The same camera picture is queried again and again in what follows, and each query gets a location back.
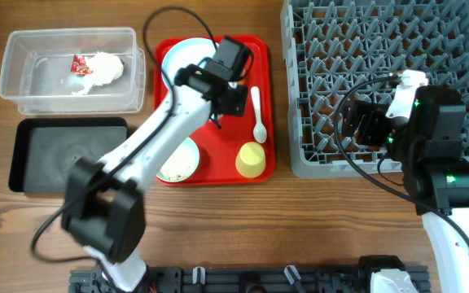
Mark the white plastic spoon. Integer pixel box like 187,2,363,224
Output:
250,86,267,144

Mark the yellow cup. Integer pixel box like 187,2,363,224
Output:
235,142,266,178

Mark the white rice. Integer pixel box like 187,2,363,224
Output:
157,144,198,181

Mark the green bowl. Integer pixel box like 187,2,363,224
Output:
156,136,201,183

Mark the white tissue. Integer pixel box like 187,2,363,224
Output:
72,52,125,96

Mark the red snack wrapper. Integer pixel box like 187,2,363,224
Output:
71,55,93,76

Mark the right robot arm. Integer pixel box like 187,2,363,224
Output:
335,85,469,292

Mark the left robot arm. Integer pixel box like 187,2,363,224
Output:
61,37,254,292

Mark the grey dishwasher rack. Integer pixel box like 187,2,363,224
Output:
280,0,469,178

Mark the black waste tray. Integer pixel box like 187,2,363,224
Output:
8,117,128,193

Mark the red serving tray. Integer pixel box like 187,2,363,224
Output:
174,35,275,186

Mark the large light blue plate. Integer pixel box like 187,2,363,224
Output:
160,37,221,93

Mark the clear plastic bin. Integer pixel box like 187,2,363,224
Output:
0,27,146,116

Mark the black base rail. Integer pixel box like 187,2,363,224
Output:
68,265,432,293

